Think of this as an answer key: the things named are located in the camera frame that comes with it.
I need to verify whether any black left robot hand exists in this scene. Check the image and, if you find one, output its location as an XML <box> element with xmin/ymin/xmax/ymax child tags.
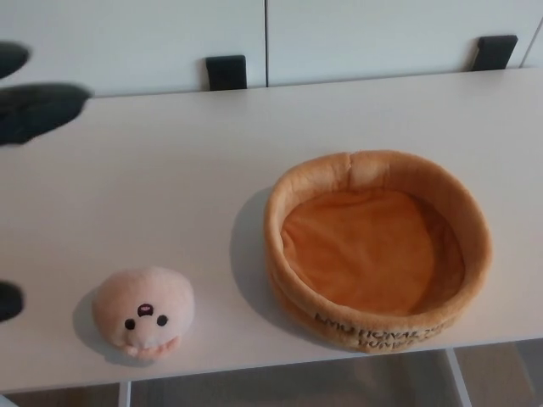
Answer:
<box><xmin>0</xmin><ymin>41</ymin><xmax>94</xmax><ymax>323</ymax></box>

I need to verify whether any cream plush dumpling toy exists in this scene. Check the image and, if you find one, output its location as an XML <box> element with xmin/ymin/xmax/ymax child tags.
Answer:
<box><xmin>92</xmin><ymin>265</ymin><xmax>197</xmax><ymax>356</ymax></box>

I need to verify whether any orange plush round plate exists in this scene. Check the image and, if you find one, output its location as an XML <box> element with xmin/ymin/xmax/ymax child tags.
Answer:
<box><xmin>262</xmin><ymin>151</ymin><xmax>494</xmax><ymax>354</ymax></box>

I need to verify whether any black cabinet handle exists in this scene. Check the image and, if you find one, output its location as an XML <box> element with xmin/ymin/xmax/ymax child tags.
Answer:
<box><xmin>477</xmin><ymin>36</ymin><xmax>519</xmax><ymax>71</ymax></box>
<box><xmin>204</xmin><ymin>54</ymin><xmax>248</xmax><ymax>91</ymax></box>

